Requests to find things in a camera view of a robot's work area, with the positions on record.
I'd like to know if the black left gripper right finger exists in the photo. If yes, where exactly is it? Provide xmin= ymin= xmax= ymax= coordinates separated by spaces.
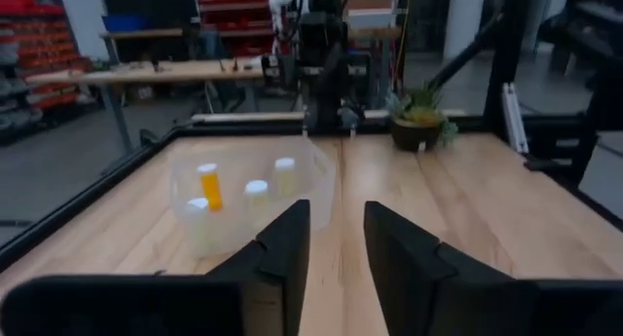
xmin=362 ymin=201 xmax=518 ymax=336

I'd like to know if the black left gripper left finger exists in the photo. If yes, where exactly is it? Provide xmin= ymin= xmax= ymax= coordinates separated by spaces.
xmin=205 ymin=198 xmax=312 ymax=336

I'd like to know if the small orange pill bottle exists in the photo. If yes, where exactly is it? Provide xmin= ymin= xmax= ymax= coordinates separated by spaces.
xmin=196 ymin=163 xmax=225 ymax=213

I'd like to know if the frosted plastic bin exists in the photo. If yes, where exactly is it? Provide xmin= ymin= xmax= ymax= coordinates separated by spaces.
xmin=168 ymin=135 xmax=338 ymax=260

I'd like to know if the blue storage bin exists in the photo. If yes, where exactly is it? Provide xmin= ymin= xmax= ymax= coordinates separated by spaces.
xmin=101 ymin=13 xmax=150 ymax=34

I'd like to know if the red grey bin rack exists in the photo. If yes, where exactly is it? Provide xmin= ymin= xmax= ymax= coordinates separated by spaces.
xmin=0 ymin=0 xmax=96 ymax=147

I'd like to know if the cardboard box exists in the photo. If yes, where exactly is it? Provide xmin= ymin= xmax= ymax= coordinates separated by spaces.
xmin=346 ymin=0 xmax=401 ymax=30

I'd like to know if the potted succulent plant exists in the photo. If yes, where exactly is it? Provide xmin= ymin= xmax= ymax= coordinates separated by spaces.
xmin=385 ymin=82 xmax=460 ymax=153

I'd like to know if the wooden workbench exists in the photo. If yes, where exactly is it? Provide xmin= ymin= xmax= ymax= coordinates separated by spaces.
xmin=26 ymin=57 xmax=267 ymax=155

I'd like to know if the grey table clamp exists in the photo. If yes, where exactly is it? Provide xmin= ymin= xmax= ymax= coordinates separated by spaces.
xmin=139 ymin=128 xmax=162 ymax=148

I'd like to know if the silver aluminium extrusion piece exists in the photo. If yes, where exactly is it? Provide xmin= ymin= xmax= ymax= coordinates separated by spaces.
xmin=500 ymin=82 xmax=531 ymax=156

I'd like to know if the black gantry post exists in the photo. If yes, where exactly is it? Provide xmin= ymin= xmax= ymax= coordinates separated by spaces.
xmin=427 ymin=0 xmax=531 ymax=132

